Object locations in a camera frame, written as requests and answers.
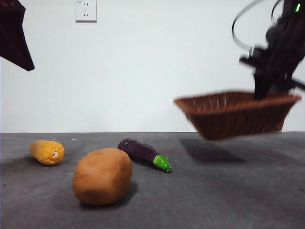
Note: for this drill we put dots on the white wall socket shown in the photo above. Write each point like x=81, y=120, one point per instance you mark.
x=86, y=10

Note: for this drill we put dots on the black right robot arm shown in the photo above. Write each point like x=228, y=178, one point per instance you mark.
x=286, y=40

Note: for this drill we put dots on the purple eggplant green stem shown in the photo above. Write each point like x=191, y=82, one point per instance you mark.
x=140, y=151

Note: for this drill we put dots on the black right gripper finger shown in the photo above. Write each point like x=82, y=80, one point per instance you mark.
x=261, y=87

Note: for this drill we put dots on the yellow corn cob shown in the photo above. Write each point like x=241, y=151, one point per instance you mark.
x=46, y=152

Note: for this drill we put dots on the brown wicker basket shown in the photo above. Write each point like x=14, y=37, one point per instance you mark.
x=233, y=117

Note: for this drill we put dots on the brown potato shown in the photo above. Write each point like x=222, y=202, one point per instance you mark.
x=102, y=176

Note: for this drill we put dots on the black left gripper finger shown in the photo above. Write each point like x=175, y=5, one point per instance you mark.
x=13, y=40

